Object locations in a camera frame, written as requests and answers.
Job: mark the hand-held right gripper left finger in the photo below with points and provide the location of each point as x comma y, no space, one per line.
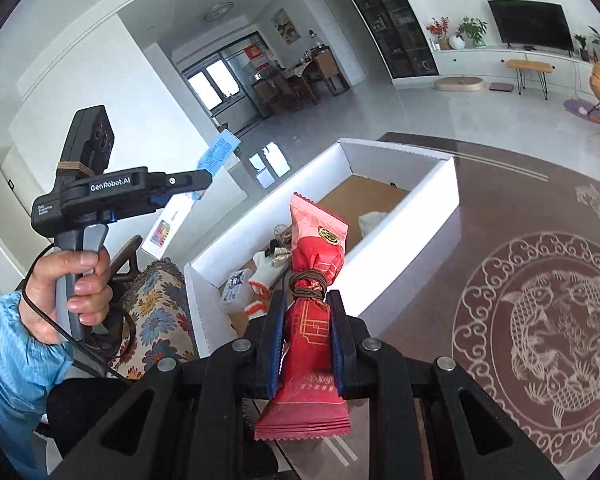
277,340

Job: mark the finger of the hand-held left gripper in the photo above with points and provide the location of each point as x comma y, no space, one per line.
180,181
135,207

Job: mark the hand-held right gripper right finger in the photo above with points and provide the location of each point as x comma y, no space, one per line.
337,340

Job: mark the red snack packet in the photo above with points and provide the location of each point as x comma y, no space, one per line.
310,340

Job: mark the white and blue ointment carton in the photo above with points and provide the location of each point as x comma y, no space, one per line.
222,152

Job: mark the white cardboard box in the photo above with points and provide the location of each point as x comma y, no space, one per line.
410,220

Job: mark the person's left forearm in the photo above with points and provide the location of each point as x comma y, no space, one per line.
10,360

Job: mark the person's left hand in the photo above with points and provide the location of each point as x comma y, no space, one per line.
45,310

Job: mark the floral cushioned chair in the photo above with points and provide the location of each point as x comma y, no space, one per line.
155,320

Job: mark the red window sticker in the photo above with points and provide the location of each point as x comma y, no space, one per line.
254,52

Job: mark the dining table with chairs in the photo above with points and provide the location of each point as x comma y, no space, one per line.
305,77

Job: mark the round ceiling lamp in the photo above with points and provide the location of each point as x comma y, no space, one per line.
220,12

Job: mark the person's leg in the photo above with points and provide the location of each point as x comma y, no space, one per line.
80,425

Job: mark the black glass display cabinet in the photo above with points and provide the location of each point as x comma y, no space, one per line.
385,15

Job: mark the round beige floor pad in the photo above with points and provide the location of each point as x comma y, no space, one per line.
460,84

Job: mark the red flower arrangement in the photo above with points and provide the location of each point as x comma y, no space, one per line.
437,27

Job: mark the dark flat floor scale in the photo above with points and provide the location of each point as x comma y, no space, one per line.
502,87

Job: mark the white round vase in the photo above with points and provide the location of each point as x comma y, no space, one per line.
456,42

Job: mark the white television cabinet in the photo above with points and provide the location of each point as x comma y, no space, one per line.
480,62

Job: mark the bushy green potted plant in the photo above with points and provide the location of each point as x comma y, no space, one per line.
472,29

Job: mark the wooden bench with hairpin legs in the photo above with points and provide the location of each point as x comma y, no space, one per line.
528,65

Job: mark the purple floor mat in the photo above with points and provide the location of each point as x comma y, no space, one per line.
582,109

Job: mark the black television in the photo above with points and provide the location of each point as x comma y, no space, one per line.
532,22

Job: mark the small green potted plant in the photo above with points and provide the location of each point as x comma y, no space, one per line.
581,42

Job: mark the framed wall painting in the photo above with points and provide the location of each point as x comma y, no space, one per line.
285,26

